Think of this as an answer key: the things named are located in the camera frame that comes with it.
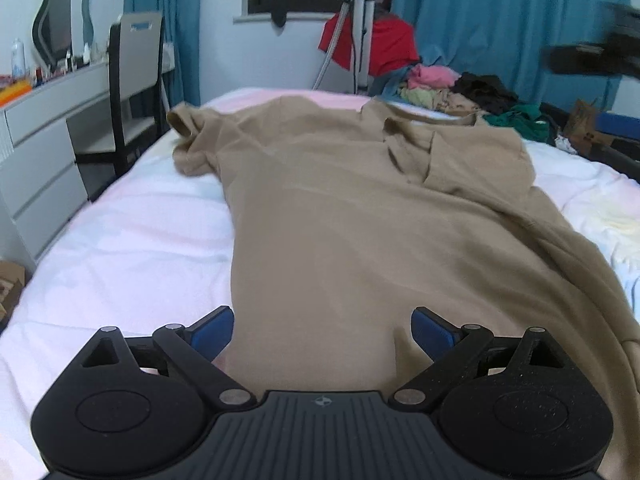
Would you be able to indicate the bed with pastel sheet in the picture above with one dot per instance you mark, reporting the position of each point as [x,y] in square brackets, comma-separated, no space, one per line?
[125,240]

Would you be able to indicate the green garment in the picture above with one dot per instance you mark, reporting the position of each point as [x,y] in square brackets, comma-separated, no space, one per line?
[520,122]

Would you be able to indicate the white patterned cloth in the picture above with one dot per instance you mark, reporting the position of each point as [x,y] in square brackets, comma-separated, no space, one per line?
[565,144]

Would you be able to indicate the white dresser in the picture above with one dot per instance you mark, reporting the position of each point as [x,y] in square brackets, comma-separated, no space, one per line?
[40,160]

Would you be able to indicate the tan crumpled garment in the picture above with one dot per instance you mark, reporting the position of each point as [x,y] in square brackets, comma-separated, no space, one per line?
[460,105]

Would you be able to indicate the garment steamer stand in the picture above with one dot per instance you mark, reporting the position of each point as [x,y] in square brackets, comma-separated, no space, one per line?
[361,35]

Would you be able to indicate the wavy vanity mirror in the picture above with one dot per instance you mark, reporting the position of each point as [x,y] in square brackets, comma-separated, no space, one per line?
[52,25]

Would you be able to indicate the cardboard box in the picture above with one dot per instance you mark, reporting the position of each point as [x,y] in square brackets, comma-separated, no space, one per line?
[10,290]
[582,125]

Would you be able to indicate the black and beige chair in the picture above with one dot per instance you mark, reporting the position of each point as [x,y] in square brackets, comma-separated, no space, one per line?
[140,60]

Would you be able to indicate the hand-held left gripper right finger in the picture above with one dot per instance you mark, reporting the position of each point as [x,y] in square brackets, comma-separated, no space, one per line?
[430,332]

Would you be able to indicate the white bottle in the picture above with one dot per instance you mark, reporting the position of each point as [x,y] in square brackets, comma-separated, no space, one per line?
[18,60]

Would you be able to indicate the wide blue curtain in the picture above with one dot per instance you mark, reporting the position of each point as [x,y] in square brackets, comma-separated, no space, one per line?
[475,20]

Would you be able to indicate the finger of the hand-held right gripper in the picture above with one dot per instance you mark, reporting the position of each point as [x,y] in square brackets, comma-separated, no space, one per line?
[620,122]
[580,60]

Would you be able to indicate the pink garment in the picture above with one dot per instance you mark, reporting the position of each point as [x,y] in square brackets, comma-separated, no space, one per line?
[432,76]

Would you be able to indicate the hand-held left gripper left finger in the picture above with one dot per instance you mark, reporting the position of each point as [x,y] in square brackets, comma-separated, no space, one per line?
[215,332]

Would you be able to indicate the blue garment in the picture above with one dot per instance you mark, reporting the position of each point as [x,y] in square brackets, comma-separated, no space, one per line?
[387,87]

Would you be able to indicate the black garment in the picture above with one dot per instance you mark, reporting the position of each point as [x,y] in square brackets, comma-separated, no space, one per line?
[482,90]

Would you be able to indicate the narrow blue curtain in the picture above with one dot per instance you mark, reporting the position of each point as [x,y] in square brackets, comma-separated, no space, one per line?
[165,10]

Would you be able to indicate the red garment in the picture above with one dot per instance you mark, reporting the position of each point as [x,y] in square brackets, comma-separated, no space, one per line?
[395,45]

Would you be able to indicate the orange box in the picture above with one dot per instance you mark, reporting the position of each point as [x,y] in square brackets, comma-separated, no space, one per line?
[15,92]

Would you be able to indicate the yellow-green garment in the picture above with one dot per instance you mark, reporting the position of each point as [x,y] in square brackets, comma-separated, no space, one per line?
[420,96]

